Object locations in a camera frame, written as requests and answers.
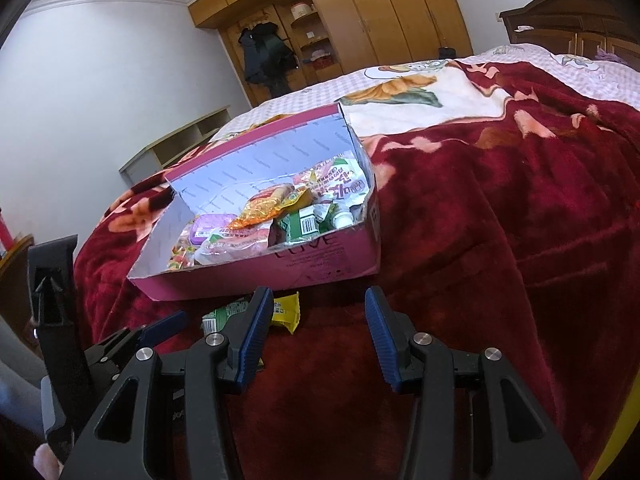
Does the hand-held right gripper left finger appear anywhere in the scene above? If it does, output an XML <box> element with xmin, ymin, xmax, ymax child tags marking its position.
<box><xmin>60</xmin><ymin>286</ymin><xmax>275</xmax><ymax>480</ymax></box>

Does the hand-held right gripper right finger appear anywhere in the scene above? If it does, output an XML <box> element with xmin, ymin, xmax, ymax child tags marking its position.
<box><xmin>364</xmin><ymin>286</ymin><xmax>582</xmax><ymax>480</ymax></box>

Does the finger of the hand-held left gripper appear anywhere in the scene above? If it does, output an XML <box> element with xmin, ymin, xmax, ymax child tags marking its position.
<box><xmin>87</xmin><ymin>330</ymin><xmax>146</xmax><ymax>378</ymax></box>
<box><xmin>142</xmin><ymin>310</ymin><xmax>187</xmax><ymax>347</ymax></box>

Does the small green snack packet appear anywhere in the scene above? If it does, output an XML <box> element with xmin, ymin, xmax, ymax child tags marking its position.
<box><xmin>202</xmin><ymin>300</ymin><xmax>251</xmax><ymax>334</ymax></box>

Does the yellow candy packet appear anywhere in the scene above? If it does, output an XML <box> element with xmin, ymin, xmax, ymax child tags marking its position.
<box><xmin>270</xmin><ymin>294</ymin><xmax>303</xmax><ymax>334</ymax></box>

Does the colourful gummy packet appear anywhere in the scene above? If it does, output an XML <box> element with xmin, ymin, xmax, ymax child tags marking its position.
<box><xmin>167</xmin><ymin>242</ymin><xmax>199</xmax><ymax>274</ymax></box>

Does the pink cardboard box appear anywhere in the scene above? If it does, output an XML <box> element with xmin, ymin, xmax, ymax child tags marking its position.
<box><xmin>126</xmin><ymin>101</ymin><xmax>382</xmax><ymax>302</ymax></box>

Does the orange biscuit packet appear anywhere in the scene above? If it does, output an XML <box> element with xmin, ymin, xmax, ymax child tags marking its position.
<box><xmin>235</xmin><ymin>183</ymin><xmax>311</xmax><ymax>231</ymax></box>

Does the white pink snack packet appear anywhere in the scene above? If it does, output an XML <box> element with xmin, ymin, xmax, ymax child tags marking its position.
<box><xmin>295</xmin><ymin>156</ymin><xmax>373</xmax><ymax>208</ymax></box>

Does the red floral blanket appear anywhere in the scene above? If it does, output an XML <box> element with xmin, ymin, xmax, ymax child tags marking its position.
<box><xmin>72</xmin><ymin>57</ymin><xmax>640</xmax><ymax>480</ymax></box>

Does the low grey shelf unit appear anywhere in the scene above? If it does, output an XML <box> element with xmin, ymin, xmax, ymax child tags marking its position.
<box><xmin>119</xmin><ymin>105</ymin><xmax>232</xmax><ymax>188</ymax></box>

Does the black hanging coat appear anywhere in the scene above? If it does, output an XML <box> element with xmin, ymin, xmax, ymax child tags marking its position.
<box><xmin>239</xmin><ymin>22</ymin><xmax>273</xmax><ymax>87</ymax></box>

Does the wooden wardrobe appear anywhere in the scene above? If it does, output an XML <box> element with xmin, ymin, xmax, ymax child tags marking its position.
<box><xmin>187</xmin><ymin>0</ymin><xmax>473</xmax><ymax>106</ymax></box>

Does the pink checked bedsheet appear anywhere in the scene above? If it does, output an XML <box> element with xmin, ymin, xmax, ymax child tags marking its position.
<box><xmin>210</xmin><ymin>42</ymin><xmax>640</xmax><ymax>141</ymax></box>

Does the dark wooden headboard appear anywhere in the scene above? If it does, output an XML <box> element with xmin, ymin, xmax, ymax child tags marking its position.
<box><xmin>499</xmin><ymin>0</ymin><xmax>640</xmax><ymax>71</ymax></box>

